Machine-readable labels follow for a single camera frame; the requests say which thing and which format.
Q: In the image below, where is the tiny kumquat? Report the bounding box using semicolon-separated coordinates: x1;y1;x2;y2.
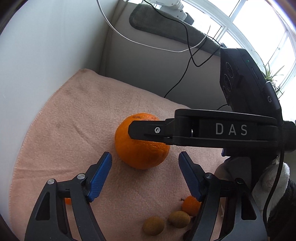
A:
64;198;72;205

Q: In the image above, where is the bumpy large mandarin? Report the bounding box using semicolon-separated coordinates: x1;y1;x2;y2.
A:
114;113;170;170

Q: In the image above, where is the medium mandarin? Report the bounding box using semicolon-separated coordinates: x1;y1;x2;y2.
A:
181;196;201;216

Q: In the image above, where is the brown longan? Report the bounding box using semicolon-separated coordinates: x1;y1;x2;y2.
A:
168;211;191;228
142;216;165;236

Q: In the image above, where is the gloved right hand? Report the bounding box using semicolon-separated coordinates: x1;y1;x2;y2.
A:
214;157;290;216

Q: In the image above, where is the potted spider plant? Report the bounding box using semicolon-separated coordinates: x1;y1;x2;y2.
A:
263;63;284;98

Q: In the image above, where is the pink towel cloth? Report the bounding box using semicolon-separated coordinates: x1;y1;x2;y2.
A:
10;69;224;240

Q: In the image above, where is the dark green sill cloth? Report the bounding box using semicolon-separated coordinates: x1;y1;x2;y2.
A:
129;4;220;56

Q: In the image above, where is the black adapter box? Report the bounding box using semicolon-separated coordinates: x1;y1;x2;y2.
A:
184;13;194;25

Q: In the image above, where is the white power strip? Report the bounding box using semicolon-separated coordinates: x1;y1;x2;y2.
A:
148;0;187;21

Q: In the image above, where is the white panel board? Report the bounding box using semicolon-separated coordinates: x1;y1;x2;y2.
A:
1;1;117;221

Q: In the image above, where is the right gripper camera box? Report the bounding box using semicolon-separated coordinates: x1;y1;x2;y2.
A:
220;48;283;123

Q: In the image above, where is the black cable left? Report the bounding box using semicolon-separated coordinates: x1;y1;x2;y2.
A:
140;0;223;99

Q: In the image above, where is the white cable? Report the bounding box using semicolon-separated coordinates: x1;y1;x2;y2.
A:
96;0;208;53

